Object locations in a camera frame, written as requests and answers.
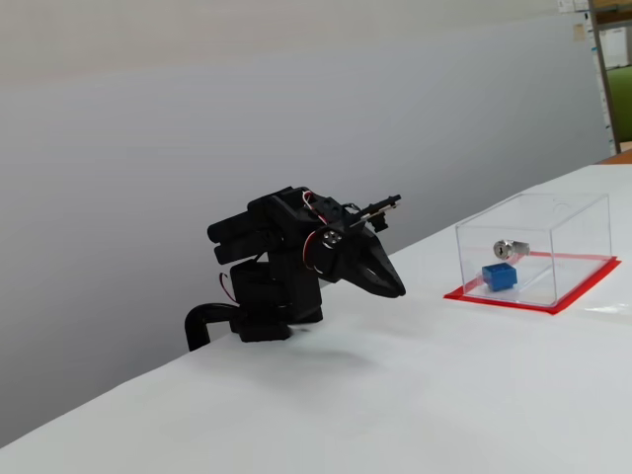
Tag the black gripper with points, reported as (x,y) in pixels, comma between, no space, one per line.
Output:
(356,262)

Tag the blue lego brick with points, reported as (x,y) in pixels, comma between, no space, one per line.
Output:
(499,277)

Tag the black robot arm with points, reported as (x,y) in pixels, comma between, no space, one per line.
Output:
(276,296)

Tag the transparent plastic box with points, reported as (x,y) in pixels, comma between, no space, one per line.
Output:
(568,237)

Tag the white box on shelf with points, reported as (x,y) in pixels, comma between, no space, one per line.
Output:
(615,47)

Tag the red tape rectangle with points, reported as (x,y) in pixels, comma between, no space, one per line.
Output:
(498,300)

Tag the silver cylinder lock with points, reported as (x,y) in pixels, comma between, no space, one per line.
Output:
(508,248)

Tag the black table clamp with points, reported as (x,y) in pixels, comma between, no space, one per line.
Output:
(195,326)

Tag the wooden table surface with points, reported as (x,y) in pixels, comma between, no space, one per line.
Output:
(618,157)

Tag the green panel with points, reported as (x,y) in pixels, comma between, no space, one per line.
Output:
(623,99)

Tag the beige sticky note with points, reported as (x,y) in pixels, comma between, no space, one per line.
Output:
(578,31)

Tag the white paper sheet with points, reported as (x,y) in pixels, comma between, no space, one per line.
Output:
(567,5)

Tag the wrist camera board with mount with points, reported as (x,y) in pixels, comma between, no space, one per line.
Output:
(377,210)

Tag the shelf frame post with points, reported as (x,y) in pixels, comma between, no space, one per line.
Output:
(607,99)

